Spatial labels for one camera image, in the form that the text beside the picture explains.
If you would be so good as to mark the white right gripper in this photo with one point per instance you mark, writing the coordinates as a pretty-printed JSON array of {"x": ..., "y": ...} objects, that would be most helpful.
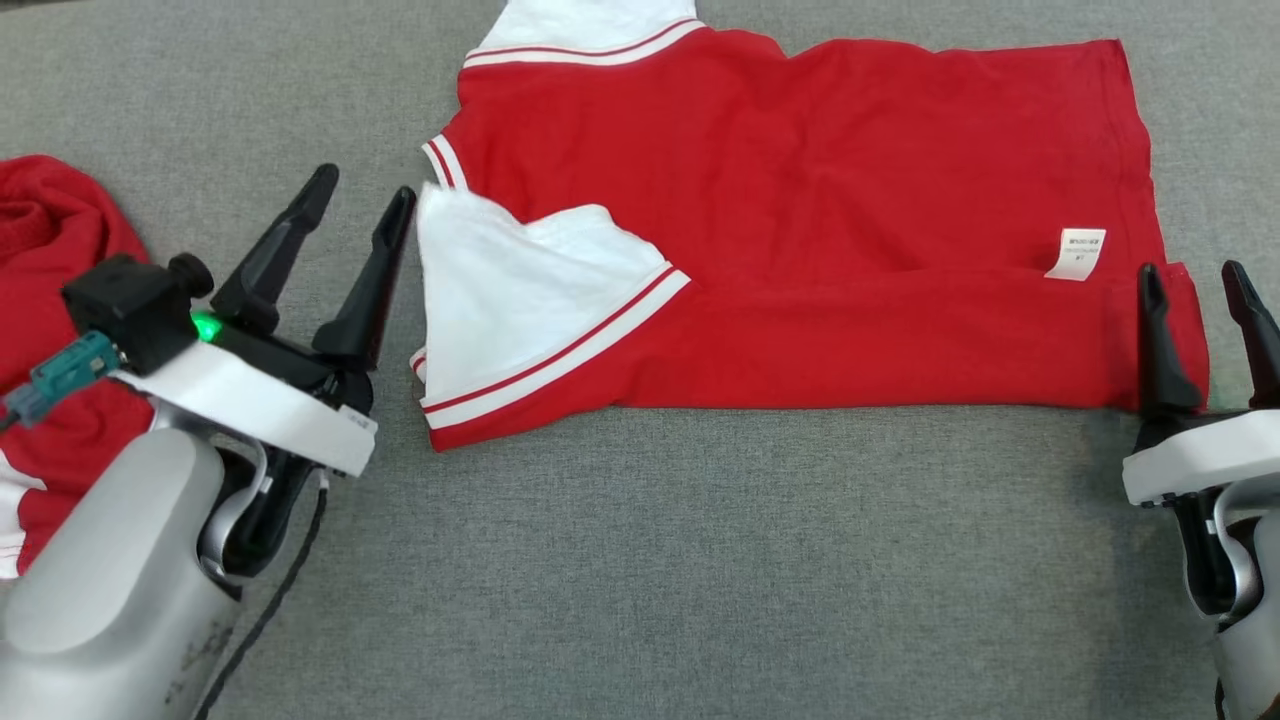
[{"x": 1190, "y": 455}]

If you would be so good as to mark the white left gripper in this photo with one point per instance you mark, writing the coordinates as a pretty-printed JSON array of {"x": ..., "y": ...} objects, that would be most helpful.
[{"x": 260, "y": 410}]

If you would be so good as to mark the red shorts with white trim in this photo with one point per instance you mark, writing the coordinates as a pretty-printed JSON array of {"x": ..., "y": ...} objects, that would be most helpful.
[{"x": 40, "y": 230}]

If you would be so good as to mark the red shirt with white sleeves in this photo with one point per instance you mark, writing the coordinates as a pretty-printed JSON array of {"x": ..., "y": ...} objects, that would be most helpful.
[{"x": 800, "y": 200}]

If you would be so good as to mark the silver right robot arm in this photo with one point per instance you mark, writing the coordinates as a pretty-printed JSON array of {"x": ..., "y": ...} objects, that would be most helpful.
[{"x": 1255, "y": 660}]

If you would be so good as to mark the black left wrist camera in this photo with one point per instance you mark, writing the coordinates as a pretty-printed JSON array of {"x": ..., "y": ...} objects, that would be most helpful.
[{"x": 135, "y": 305}]

